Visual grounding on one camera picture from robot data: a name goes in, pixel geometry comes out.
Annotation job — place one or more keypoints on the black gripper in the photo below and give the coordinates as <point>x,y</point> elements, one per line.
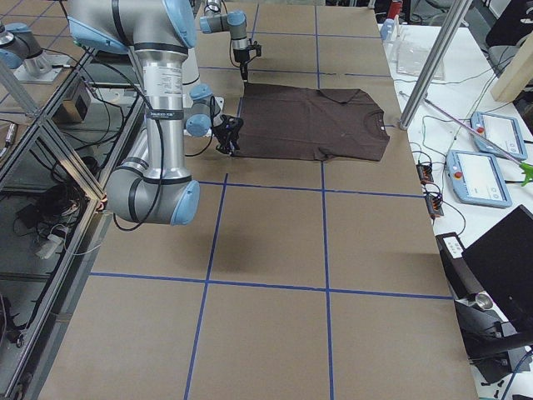
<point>222,133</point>
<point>241,57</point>

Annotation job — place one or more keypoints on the dark brown t-shirt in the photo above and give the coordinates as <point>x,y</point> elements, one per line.
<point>285,122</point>

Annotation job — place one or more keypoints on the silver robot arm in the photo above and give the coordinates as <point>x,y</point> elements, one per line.
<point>206,116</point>
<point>217,19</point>

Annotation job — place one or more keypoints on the third large robot arm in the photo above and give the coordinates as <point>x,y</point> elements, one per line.
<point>152,185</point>

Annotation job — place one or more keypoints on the near blue teach pendant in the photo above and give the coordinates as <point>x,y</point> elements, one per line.
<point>476,179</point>

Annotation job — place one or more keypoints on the blue teach pendant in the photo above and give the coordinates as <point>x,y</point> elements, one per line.
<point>476,179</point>
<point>504,131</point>

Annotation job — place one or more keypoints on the far blue teach pendant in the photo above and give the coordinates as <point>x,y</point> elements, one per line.
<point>504,131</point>

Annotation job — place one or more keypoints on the aluminium frame rail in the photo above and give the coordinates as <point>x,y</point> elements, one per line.
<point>68,135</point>

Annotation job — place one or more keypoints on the aluminium frame post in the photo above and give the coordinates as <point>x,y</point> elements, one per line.
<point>438,51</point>

